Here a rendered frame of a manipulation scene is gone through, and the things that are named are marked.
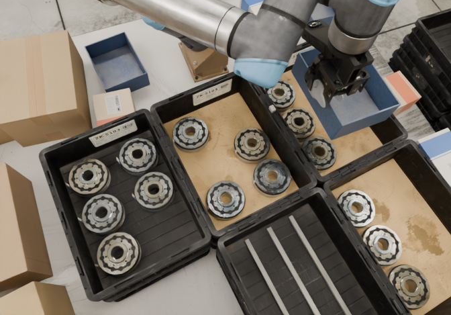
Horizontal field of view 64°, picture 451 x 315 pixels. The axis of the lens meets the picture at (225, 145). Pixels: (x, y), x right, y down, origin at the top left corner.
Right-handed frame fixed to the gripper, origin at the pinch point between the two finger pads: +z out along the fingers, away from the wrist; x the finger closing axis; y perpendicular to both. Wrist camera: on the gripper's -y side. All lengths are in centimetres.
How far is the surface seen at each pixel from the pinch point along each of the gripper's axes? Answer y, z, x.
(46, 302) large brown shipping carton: 18, 21, -73
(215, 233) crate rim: 17.9, 17.3, -31.3
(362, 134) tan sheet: 3.8, 30.9, 20.4
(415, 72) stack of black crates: -30, 78, 85
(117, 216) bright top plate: 4, 23, -53
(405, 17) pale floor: -88, 122, 138
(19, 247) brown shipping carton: 4, 21, -77
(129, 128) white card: -18, 21, -44
